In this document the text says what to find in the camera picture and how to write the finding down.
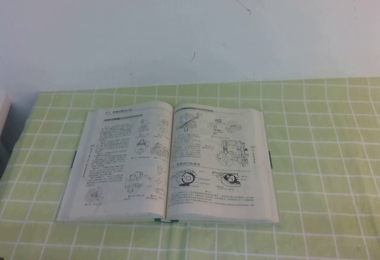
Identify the technical diagram book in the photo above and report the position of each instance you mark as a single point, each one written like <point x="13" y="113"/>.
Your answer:
<point x="133" y="159"/>

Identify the green white checked tablecloth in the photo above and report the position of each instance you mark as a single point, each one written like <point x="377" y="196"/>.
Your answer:
<point x="326" y="183"/>

